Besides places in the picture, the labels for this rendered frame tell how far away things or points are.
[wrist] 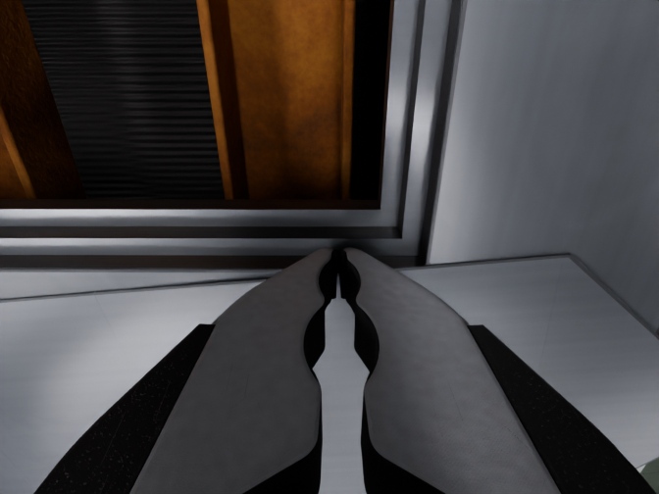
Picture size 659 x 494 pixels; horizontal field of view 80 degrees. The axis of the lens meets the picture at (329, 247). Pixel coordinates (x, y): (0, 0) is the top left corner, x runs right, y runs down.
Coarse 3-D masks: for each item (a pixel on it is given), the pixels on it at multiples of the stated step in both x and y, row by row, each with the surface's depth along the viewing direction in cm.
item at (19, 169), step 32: (0, 0) 22; (0, 32) 22; (0, 64) 22; (32, 64) 25; (0, 96) 22; (32, 96) 25; (0, 128) 23; (32, 128) 25; (0, 160) 28; (32, 160) 25; (64, 160) 28; (0, 192) 30; (32, 192) 25; (64, 192) 28
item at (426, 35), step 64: (448, 0) 10; (448, 64) 11; (384, 128) 13; (384, 192) 14; (0, 256) 14; (64, 256) 14; (128, 256) 14; (192, 256) 14; (256, 256) 14; (384, 256) 14
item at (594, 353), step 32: (576, 288) 14; (576, 320) 14; (608, 320) 14; (640, 320) 14; (544, 352) 15; (576, 352) 15; (608, 352) 15; (640, 352) 15; (576, 384) 16; (608, 384) 16; (640, 384) 16; (608, 416) 17; (640, 416) 17; (640, 448) 18
